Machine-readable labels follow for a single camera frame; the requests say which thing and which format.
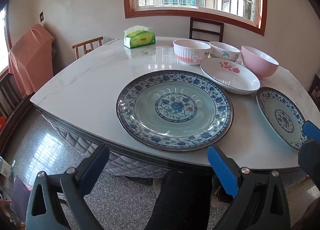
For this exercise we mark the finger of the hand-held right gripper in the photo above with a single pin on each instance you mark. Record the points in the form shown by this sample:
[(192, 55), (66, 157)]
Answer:
[(312, 131), (310, 157)]

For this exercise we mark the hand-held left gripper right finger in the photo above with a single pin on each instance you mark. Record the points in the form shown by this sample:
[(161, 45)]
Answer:
[(222, 170)]

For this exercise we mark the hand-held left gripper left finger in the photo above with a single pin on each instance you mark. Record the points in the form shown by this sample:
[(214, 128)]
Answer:
[(95, 170)]

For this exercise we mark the small blue floral plate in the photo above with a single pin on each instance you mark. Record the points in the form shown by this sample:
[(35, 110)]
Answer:
[(282, 115)]

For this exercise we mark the large blue floral plate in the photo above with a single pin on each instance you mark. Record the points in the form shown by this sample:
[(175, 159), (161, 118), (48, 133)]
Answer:
[(175, 110)]

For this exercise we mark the pink bowl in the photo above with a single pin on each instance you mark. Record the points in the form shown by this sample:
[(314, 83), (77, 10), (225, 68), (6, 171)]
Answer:
[(260, 62)]

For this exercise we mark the white plate with red roses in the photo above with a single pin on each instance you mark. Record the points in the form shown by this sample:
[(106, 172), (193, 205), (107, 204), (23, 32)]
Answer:
[(230, 76)]

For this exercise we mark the white bowl with rabbit print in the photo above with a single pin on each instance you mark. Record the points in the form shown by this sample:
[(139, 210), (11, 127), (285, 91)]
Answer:
[(191, 52)]

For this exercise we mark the grey quilted table cover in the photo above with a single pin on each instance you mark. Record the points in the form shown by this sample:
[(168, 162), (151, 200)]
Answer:
[(100, 142)]

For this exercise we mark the dark carved wooden chair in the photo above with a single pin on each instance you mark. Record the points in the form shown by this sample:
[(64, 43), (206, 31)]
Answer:
[(315, 90)]

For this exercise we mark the person's black trouser leg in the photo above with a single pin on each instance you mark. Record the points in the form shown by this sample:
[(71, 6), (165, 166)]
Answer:
[(182, 200)]

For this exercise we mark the purple cloth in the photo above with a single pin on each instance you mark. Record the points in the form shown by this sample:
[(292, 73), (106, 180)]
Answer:
[(21, 197)]

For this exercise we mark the dark carved wooden bench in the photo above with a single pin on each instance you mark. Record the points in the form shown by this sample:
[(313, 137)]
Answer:
[(12, 105)]

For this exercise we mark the white bowl with blue cartoon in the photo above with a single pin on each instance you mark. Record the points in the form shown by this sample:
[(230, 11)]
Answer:
[(225, 51)]

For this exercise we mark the light wooden chair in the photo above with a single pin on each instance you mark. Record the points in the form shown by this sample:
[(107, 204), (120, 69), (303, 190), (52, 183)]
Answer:
[(87, 45)]

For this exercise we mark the orange cloth cover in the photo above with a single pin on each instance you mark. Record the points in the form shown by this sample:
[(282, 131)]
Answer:
[(30, 57)]

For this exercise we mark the green tissue pack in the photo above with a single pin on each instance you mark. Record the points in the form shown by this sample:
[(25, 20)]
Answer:
[(140, 39)]

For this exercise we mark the black wall switch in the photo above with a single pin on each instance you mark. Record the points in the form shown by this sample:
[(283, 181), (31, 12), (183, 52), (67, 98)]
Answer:
[(41, 16)]

